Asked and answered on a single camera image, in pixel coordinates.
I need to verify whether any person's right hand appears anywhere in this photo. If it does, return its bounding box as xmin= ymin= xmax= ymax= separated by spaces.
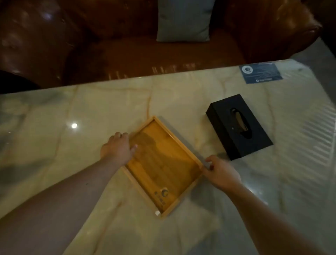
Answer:
xmin=202 ymin=155 xmax=242 ymax=194

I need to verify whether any person's left hand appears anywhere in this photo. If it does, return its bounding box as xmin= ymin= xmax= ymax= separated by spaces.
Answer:
xmin=100 ymin=132 xmax=138 ymax=166

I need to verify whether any wooden tray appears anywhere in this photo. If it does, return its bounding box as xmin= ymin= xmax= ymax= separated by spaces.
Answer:
xmin=121 ymin=116 xmax=206 ymax=218

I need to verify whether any person's left forearm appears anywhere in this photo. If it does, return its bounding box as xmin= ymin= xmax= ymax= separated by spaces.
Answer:
xmin=0 ymin=155 xmax=126 ymax=255

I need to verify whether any person's right forearm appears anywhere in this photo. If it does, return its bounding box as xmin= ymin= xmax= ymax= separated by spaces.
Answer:
xmin=228 ymin=182 xmax=328 ymax=255

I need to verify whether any black tissue box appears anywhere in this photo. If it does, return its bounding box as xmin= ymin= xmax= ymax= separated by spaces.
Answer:
xmin=205 ymin=94 xmax=273 ymax=161

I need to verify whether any blue card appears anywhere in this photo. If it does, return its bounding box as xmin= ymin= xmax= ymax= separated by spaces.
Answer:
xmin=239 ymin=62 xmax=283 ymax=84

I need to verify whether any brown leather sofa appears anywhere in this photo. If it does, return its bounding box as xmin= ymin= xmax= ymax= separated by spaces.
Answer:
xmin=0 ymin=0 xmax=323 ymax=90

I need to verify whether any grey cushion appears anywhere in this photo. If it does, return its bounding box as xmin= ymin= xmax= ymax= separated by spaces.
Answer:
xmin=156 ymin=0 xmax=216 ymax=43

